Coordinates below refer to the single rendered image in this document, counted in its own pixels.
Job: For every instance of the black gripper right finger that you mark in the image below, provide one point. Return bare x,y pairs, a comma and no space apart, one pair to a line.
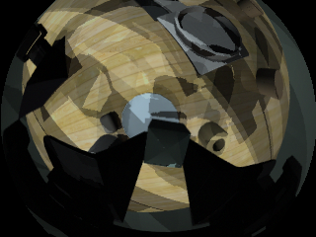
212,182

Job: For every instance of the dark grey balance beam with square pans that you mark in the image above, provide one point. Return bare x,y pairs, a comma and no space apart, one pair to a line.
208,39

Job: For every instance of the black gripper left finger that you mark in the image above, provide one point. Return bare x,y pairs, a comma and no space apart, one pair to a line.
113,172

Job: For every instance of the light blue round dish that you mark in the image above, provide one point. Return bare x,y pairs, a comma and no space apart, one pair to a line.
142,108

